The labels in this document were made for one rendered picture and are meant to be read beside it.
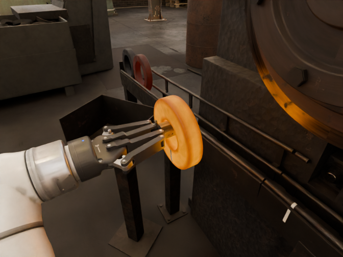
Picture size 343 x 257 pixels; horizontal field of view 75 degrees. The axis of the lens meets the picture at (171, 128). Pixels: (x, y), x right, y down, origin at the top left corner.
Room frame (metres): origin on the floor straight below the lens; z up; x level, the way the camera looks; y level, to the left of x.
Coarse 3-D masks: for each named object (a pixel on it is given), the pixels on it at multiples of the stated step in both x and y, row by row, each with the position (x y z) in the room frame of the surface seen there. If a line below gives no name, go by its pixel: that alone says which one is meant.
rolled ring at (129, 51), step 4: (128, 48) 1.26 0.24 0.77; (124, 52) 1.28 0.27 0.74; (128, 52) 1.22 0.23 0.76; (132, 52) 1.22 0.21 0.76; (124, 56) 1.29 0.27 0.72; (128, 56) 1.22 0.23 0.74; (132, 56) 1.20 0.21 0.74; (124, 60) 1.30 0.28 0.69; (128, 60) 1.31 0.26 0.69; (132, 60) 1.18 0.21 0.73; (124, 64) 1.30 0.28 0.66; (128, 64) 1.31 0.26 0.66; (132, 64) 1.17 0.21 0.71; (124, 68) 1.31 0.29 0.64; (128, 68) 1.30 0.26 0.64; (132, 68) 1.18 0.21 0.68; (128, 72) 1.28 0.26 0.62; (132, 72) 1.18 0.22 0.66; (132, 76) 1.19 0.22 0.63; (132, 80) 1.19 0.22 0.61
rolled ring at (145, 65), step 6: (138, 60) 1.08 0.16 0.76; (144, 60) 1.05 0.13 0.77; (138, 66) 1.14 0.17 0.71; (144, 66) 1.02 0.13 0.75; (150, 66) 1.04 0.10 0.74; (138, 72) 1.14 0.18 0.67; (144, 72) 1.02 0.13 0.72; (150, 72) 1.02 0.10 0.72; (138, 78) 1.13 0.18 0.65; (144, 78) 1.02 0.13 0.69; (150, 78) 1.01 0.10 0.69; (144, 84) 1.03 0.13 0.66; (150, 84) 1.02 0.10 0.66
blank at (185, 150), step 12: (168, 96) 0.40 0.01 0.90; (156, 108) 0.42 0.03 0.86; (168, 108) 0.37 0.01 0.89; (180, 108) 0.36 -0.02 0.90; (168, 120) 0.37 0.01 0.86; (180, 120) 0.33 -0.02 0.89; (192, 120) 0.34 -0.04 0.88; (180, 132) 0.33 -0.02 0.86; (192, 132) 0.32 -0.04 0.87; (168, 144) 0.38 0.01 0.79; (180, 144) 0.33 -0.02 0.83; (192, 144) 0.31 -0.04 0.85; (168, 156) 0.38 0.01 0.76; (180, 156) 0.33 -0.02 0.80; (192, 156) 0.31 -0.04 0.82; (180, 168) 0.34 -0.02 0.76
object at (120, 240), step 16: (80, 112) 0.68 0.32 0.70; (96, 112) 0.74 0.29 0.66; (112, 112) 0.76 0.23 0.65; (128, 112) 0.73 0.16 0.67; (144, 112) 0.69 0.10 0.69; (64, 128) 0.61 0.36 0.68; (80, 128) 0.66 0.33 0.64; (96, 128) 0.73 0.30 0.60; (128, 176) 0.59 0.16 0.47; (128, 192) 0.59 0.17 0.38; (128, 208) 0.59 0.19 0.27; (128, 224) 0.60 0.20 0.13; (144, 224) 0.68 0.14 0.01; (112, 240) 0.60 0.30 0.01; (128, 240) 0.60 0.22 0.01; (144, 240) 0.60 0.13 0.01; (144, 256) 0.52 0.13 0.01
